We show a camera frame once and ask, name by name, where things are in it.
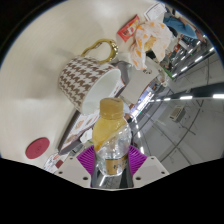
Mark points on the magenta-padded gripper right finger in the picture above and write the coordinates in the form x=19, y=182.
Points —
x=150, y=170

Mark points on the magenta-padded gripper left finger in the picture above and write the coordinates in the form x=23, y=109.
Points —
x=73, y=170

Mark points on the clear bottle with yellow cap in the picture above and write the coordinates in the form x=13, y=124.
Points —
x=111, y=133

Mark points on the colourful printed paper flyer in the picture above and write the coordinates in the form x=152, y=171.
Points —
x=53, y=161

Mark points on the flat round red coaster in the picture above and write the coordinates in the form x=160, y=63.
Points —
x=37, y=148

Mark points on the ceiling air unit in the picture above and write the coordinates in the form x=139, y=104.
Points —
x=176, y=113

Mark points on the beige dining chairs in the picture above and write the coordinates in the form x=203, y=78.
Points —
x=141, y=85

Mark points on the ceiling strip lights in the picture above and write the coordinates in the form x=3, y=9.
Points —
x=218, y=96

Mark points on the orange-printed white food wrapper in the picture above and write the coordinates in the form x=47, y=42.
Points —
x=151, y=40

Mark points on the red printed snack packet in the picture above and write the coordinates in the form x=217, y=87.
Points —
x=128, y=29

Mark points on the white paper card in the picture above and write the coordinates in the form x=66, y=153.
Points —
x=155, y=11

